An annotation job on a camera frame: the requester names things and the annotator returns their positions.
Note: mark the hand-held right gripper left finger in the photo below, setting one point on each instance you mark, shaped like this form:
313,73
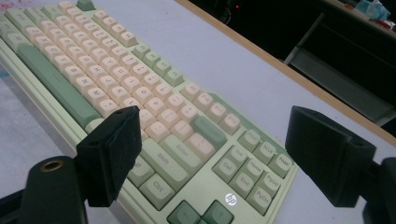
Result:
109,155

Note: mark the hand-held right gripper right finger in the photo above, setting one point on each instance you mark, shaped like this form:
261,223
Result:
330,155

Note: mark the green and cream keyboard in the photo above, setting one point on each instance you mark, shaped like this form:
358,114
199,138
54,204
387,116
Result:
93,62

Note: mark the white board table cover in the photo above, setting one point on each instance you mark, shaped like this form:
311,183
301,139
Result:
218,56

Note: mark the teal crumpled object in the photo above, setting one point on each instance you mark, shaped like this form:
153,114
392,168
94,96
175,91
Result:
372,9

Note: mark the dark metal shelf frame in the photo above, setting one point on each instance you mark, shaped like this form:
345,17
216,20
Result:
342,87

